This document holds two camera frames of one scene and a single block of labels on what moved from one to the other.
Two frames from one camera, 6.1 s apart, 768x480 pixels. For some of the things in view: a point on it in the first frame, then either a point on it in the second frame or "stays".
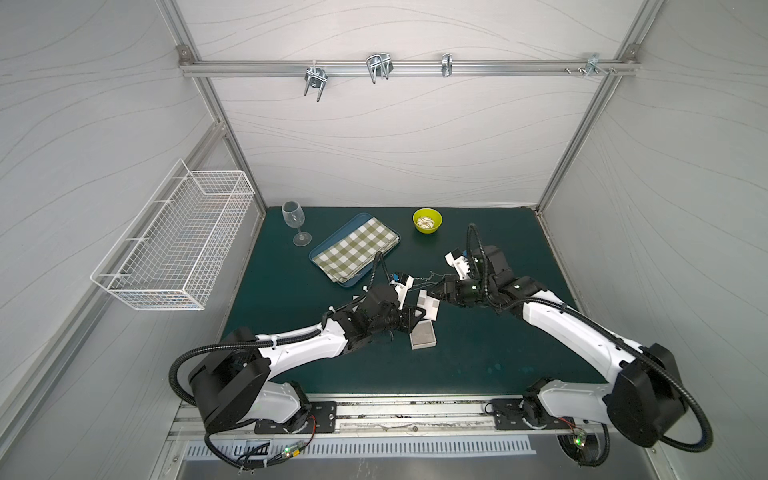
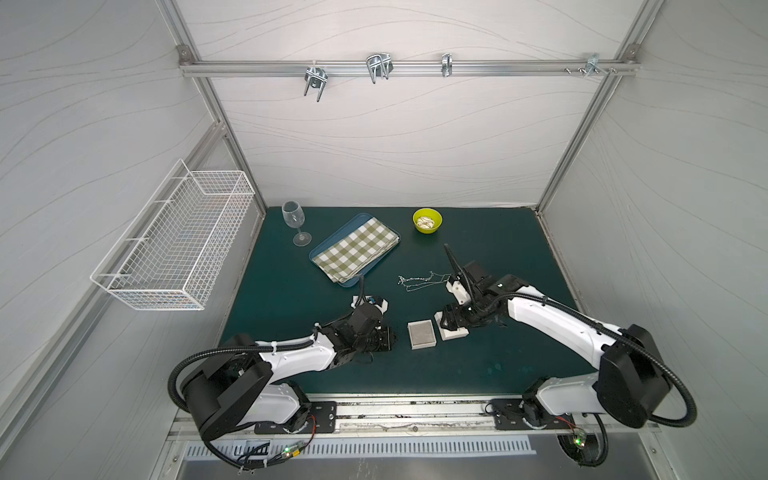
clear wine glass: x=295 y=218 stays
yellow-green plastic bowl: x=427 y=220 stays
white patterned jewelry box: x=423 y=336 stays
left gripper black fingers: x=409 y=316 → x=382 y=339
